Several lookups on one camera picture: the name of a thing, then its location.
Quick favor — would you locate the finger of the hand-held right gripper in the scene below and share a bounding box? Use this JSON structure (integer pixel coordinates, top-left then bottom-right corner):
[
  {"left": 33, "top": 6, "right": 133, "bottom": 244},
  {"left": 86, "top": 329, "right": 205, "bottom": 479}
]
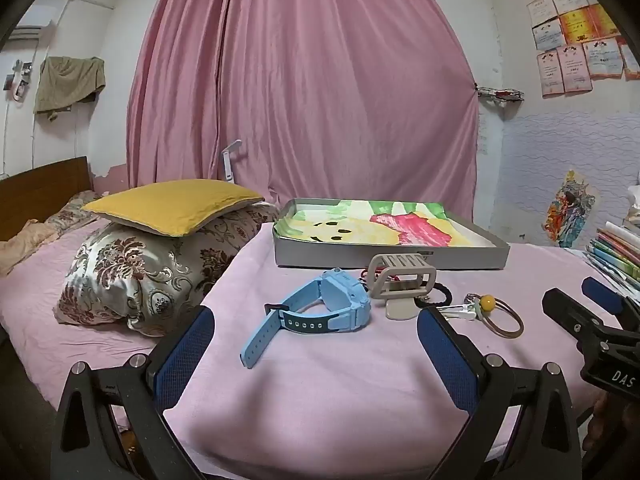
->
[
  {"left": 542, "top": 287, "right": 628, "bottom": 357},
  {"left": 581, "top": 276, "right": 640, "bottom": 332}
]

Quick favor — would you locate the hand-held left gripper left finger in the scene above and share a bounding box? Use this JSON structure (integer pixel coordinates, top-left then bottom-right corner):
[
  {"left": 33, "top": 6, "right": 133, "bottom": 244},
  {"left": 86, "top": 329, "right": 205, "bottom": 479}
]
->
[{"left": 57, "top": 305, "right": 216, "bottom": 480}]

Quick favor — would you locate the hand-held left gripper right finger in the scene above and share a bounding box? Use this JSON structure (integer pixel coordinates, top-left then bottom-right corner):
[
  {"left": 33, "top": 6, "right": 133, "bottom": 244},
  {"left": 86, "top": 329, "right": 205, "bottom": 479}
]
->
[{"left": 416, "top": 306, "right": 583, "bottom": 480}]

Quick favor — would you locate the white hair clip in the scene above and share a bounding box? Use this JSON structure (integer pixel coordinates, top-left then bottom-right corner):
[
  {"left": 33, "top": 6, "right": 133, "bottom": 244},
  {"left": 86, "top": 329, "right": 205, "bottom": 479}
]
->
[{"left": 440, "top": 303, "right": 483, "bottom": 322}]

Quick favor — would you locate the black braided bracelet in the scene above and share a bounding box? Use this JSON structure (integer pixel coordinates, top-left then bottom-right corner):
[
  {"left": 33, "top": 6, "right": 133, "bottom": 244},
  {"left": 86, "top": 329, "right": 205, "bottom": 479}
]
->
[{"left": 412, "top": 282, "right": 454, "bottom": 309}]

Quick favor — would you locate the beige watch case frame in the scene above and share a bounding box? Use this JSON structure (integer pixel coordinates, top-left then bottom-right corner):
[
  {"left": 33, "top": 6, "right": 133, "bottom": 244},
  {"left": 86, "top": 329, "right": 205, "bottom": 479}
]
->
[{"left": 367, "top": 253, "right": 437, "bottom": 320}]

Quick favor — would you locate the brown hair tie yellow bead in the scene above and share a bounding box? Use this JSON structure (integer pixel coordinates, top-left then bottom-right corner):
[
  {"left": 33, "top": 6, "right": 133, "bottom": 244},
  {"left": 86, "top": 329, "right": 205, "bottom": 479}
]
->
[{"left": 465, "top": 294, "right": 525, "bottom": 339}]

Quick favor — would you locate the red cord bracelet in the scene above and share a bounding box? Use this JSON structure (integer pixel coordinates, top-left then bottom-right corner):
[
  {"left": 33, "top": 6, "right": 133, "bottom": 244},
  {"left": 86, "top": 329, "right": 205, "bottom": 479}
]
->
[{"left": 360, "top": 267, "right": 402, "bottom": 287}]

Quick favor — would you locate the light blue smart watch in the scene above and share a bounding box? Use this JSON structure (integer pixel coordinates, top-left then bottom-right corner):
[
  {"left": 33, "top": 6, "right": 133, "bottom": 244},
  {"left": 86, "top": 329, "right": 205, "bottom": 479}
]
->
[{"left": 241, "top": 269, "right": 373, "bottom": 370}]

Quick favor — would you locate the grey box with painted lining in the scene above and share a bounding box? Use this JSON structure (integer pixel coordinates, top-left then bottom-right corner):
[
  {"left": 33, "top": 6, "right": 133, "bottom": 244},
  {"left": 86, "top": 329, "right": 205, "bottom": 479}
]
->
[{"left": 272, "top": 198, "right": 511, "bottom": 271}]

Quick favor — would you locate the stack of books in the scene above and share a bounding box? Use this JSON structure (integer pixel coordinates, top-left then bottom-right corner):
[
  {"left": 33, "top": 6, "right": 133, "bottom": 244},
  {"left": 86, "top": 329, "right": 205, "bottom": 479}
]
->
[{"left": 582, "top": 220, "right": 640, "bottom": 295}]

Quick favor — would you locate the floral satin pillow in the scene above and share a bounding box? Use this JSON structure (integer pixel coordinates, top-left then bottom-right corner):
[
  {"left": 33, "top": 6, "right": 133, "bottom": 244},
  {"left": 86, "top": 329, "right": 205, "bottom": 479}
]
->
[{"left": 54, "top": 202, "right": 281, "bottom": 337}]

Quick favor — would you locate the pink bed sheet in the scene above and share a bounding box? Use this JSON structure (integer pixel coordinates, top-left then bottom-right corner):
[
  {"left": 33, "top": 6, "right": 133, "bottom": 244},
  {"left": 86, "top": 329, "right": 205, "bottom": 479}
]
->
[{"left": 0, "top": 220, "right": 640, "bottom": 480}]

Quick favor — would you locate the yellow pillow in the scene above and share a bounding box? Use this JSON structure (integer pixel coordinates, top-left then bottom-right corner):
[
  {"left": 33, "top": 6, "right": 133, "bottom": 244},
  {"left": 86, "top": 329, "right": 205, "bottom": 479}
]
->
[{"left": 81, "top": 179, "right": 265, "bottom": 237}]

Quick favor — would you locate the peach cloth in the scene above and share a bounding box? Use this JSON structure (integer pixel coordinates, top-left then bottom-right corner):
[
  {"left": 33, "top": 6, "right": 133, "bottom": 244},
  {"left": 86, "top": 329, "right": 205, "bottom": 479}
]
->
[{"left": 0, "top": 220, "right": 60, "bottom": 277}]

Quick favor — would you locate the wooden headboard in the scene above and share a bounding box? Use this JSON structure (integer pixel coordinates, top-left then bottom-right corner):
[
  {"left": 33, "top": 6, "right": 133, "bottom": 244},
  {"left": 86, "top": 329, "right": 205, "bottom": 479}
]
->
[{"left": 0, "top": 156, "right": 91, "bottom": 243}]

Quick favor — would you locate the olive green hanging cloth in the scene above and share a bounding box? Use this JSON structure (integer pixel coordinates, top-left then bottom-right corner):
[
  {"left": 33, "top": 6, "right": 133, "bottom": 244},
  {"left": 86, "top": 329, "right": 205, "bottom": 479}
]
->
[{"left": 33, "top": 56, "right": 106, "bottom": 122}]

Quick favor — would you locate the pink curtain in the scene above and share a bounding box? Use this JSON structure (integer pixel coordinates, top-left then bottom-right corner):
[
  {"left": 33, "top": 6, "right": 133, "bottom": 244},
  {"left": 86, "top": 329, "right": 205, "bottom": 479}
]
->
[{"left": 127, "top": 0, "right": 481, "bottom": 238}]

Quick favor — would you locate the white air conditioner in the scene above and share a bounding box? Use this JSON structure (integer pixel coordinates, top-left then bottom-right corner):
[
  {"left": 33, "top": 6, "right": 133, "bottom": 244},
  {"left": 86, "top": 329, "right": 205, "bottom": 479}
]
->
[{"left": 7, "top": 19, "right": 53, "bottom": 44}]

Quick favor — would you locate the colourful figure wall poster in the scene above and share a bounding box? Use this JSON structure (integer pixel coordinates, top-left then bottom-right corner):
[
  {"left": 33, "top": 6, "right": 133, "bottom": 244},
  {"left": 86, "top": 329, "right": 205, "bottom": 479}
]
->
[{"left": 545, "top": 170, "right": 598, "bottom": 248}]

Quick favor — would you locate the small wall shelf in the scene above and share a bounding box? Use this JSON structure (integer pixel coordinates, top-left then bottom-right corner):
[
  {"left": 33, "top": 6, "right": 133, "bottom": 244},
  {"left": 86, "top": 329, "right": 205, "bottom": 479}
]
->
[{"left": 475, "top": 85, "right": 525, "bottom": 107}]

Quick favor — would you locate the group of wall certificates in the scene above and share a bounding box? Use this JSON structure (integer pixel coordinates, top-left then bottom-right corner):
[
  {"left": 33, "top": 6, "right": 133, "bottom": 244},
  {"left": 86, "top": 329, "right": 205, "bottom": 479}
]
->
[{"left": 526, "top": 0, "right": 640, "bottom": 98}]

